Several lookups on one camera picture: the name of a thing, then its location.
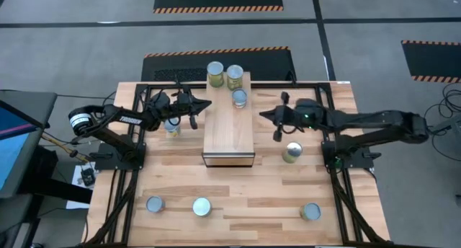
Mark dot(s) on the green can cream banner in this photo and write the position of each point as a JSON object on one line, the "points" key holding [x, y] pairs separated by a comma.
{"points": [[235, 72]]}

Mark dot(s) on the black monitor stand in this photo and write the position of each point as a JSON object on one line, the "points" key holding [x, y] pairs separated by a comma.
{"points": [[54, 188]]}

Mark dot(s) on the white paper sheet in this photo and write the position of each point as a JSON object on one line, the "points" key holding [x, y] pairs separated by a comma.
{"points": [[77, 176]]}

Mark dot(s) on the tan rod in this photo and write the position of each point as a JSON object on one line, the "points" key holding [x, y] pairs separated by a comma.
{"points": [[61, 145]]}

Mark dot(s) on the green labelled can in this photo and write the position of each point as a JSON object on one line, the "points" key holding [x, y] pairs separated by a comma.
{"points": [[311, 211]]}

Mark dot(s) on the light wooden shelf black frame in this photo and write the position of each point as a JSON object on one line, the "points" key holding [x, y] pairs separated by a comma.
{"points": [[227, 132]]}

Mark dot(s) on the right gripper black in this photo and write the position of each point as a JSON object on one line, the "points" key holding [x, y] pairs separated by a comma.
{"points": [[299, 114]]}

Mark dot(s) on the green pears can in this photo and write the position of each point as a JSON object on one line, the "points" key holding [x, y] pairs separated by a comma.
{"points": [[215, 69]]}

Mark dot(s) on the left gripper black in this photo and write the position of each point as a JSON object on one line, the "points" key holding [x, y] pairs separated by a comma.
{"points": [[182, 104]]}

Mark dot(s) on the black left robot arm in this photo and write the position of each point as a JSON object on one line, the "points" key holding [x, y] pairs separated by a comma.
{"points": [[129, 120]]}

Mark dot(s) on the grey box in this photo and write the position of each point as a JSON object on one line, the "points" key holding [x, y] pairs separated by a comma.
{"points": [[450, 124]]}

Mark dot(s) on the small black device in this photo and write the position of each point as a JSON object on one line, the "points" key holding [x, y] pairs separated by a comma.
{"points": [[88, 176]]}

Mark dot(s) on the pineapple picture can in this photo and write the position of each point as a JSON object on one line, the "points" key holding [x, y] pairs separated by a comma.
{"points": [[173, 129]]}

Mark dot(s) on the green and red can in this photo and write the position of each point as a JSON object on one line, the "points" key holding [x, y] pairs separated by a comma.
{"points": [[293, 149]]}

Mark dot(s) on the short blue can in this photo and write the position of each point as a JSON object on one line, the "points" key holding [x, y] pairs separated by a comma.
{"points": [[155, 204], [239, 96]]}

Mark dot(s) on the dark monitor blue screen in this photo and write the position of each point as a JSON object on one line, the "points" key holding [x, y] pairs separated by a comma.
{"points": [[14, 147]]}

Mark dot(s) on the black aluminium table frame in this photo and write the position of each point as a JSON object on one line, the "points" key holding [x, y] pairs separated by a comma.
{"points": [[268, 84]]}

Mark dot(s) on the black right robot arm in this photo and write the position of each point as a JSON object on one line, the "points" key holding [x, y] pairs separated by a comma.
{"points": [[378, 118]]}

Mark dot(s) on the green oranges can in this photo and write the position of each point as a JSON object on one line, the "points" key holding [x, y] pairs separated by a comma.
{"points": [[201, 206]]}

